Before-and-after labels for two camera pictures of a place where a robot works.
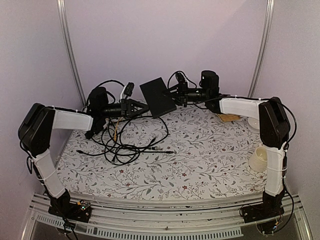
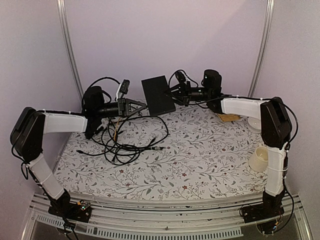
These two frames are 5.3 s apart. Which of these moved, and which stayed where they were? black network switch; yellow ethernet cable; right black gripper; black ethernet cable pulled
Moved: black ethernet cable pulled
Stayed: right black gripper; yellow ethernet cable; black network switch
